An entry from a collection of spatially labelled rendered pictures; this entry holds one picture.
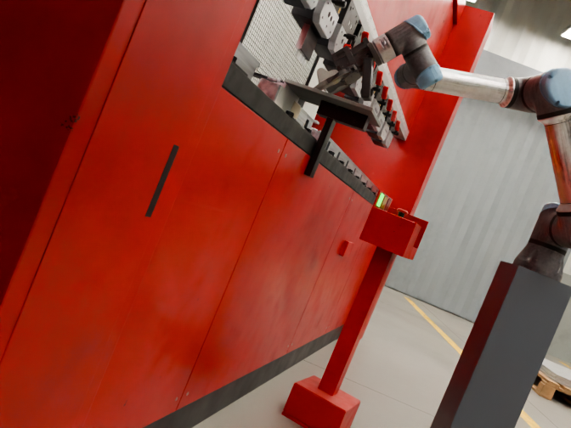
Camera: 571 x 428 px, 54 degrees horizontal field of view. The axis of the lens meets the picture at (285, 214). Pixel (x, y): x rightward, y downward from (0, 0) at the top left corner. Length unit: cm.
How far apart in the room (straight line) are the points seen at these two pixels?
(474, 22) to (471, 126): 572
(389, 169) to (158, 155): 313
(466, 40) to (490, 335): 248
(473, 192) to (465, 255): 102
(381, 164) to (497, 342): 212
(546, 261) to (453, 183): 761
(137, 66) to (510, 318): 150
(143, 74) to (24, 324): 29
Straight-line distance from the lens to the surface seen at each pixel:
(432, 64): 167
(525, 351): 193
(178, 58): 69
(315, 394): 200
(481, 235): 959
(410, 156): 378
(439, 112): 384
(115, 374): 112
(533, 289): 190
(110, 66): 60
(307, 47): 172
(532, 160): 988
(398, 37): 166
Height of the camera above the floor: 69
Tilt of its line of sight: 1 degrees down
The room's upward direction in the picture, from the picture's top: 22 degrees clockwise
